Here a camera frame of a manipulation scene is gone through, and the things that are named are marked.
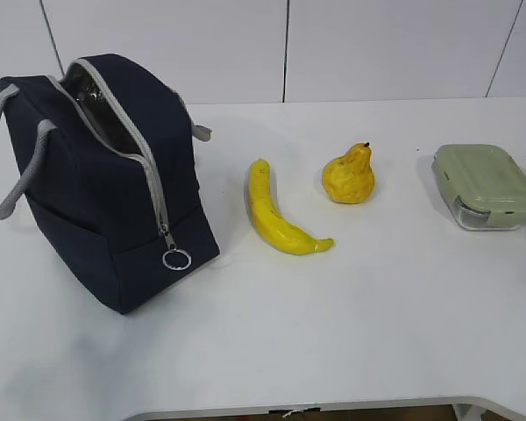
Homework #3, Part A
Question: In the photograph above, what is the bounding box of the navy blue lunch bag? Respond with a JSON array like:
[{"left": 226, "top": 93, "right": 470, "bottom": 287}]
[{"left": 0, "top": 54, "right": 220, "bottom": 314}]

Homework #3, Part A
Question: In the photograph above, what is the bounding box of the yellow banana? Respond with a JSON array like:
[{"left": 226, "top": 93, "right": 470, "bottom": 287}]
[{"left": 247, "top": 159, "right": 335, "bottom": 255}]

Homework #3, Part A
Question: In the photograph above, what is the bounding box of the green lid glass container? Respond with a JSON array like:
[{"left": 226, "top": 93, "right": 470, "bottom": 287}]
[{"left": 431, "top": 144, "right": 526, "bottom": 231}]

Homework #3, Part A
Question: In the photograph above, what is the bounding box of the yellow pear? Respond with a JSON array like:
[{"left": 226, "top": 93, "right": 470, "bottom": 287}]
[{"left": 322, "top": 142, "right": 375, "bottom": 204}]

